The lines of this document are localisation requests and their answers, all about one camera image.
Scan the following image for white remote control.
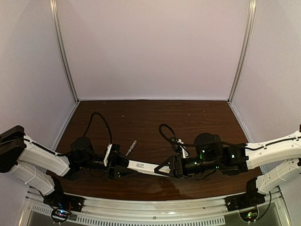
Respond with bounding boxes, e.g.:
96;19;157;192
127;160;170;177

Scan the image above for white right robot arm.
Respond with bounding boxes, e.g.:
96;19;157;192
154;124;301;197

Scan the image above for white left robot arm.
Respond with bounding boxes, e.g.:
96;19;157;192
0;125;135;196

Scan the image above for clear tester screwdriver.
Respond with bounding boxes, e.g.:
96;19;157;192
126;140;137;156

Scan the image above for left black camera cable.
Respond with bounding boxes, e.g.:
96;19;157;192
55;112;113;157

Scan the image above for black camera cable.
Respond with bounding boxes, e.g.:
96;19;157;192
158;124;186;151
55;112;113;157

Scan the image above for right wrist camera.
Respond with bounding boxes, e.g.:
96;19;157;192
171;137;190;159

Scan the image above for right black camera cable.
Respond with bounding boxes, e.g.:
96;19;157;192
158;124;186;151

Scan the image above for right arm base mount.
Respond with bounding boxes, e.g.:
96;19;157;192
225;178;265;223

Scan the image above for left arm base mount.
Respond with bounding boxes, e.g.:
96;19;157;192
42;178;84;225

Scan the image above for right aluminium frame post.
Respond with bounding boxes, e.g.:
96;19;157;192
228;0;257;104

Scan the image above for aluminium frame post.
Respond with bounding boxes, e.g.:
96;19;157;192
49;0;79;104
228;0;257;104

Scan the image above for left aluminium frame post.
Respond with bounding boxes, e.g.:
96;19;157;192
49;0;79;104

